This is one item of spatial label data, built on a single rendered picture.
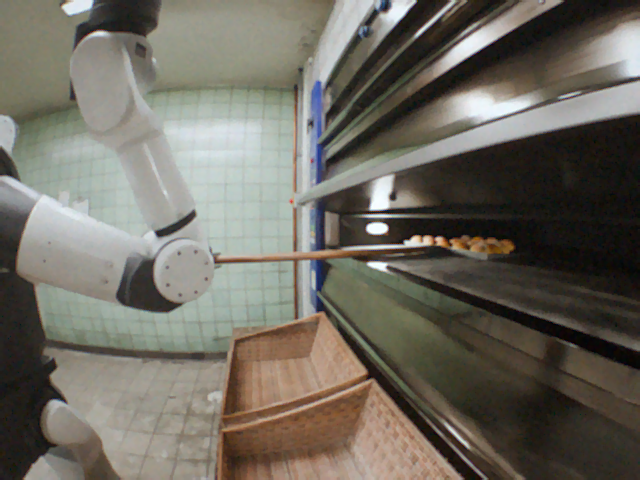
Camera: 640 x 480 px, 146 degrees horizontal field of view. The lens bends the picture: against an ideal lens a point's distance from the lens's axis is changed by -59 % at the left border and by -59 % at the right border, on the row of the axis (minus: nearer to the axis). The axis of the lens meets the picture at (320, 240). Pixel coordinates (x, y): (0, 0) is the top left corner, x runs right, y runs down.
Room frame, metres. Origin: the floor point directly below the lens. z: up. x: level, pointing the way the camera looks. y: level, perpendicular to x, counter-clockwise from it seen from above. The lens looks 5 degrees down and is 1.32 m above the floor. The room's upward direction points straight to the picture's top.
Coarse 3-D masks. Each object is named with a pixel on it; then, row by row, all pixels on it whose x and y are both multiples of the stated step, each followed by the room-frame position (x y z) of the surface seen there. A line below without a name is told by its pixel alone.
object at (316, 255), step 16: (224, 256) 0.75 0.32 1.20; (240, 256) 0.76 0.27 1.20; (256, 256) 0.77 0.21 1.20; (272, 256) 0.79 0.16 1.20; (288, 256) 0.80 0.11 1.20; (304, 256) 0.82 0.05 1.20; (320, 256) 0.83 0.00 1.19; (336, 256) 0.85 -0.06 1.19; (352, 256) 0.87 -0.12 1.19; (368, 256) 0.90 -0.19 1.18
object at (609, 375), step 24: (360, 264) 0.80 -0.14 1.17; (384, 264) 0.74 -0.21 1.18; (408, 288) 0.53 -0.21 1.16; (432, 288) 0.46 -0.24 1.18; (456, 312) 0.37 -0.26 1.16; (480, 312) 0.32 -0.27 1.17; (504, 312) 0.29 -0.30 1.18; (504, 336) 0.26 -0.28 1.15; (528, 336) 0.22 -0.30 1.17; (552, 336) 0.19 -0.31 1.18; (576, 336) 0.17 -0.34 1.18; (552, 360) 0.18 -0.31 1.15; (576, 360) 0.15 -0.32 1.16; (600, 360) 0.12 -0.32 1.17; (624, 360) 0.09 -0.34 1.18; (600, 384) 0.10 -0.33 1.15; (624, 384) 0.08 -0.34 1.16
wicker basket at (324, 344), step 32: (320, 320) 1.14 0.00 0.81; (288, 352) 1.10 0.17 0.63; (320, 352) 1.01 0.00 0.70; (352, 352) 0.75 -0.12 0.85; (256, 384) 0.87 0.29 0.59; (288, 384) 0.89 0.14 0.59; (320, 384) 0.89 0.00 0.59; (352, 384) 0.62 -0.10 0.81; (224, 416) 0.52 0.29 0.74; (256, 416) 0.54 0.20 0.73
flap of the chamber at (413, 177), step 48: (624, 96) 0.06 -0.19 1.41; (432, 144) 0.26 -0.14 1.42; (480, 144) 0.19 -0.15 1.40; (528, 144) 0.15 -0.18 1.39; (576, 144) 0.11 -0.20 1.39; (624, 144) 0.08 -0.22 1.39; (336, 192) 0.61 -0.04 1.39; (384, 192) 0.49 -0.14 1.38; (432, 192) 0.40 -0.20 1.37; (480, 192) 0.32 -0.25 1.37; (528, 192) 0.25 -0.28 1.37; (576, 192) 0.18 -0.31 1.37; (624, 192) 0.12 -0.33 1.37
